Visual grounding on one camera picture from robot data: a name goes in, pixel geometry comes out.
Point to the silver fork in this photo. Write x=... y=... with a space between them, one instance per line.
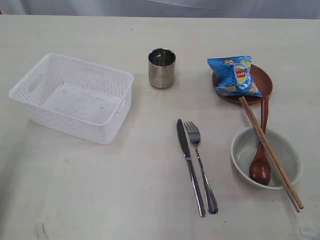
x=195 y=138

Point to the shiny steel cup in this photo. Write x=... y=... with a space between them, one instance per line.
x=161 y=68

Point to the silver table knife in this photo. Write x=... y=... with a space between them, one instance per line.
x=186 y=152

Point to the blue chip bag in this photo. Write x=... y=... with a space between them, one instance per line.
x=233 y=76

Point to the brown wooden chopstick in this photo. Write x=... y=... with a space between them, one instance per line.
x=285 y=181
x=260 y=170

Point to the brown round plate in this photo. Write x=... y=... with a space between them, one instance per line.
x=262 y=81

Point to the brown wooden spoon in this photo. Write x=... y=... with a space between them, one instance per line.
x=260 y=170

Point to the white perforated plastic basket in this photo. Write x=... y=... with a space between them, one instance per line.
x=76 y=97

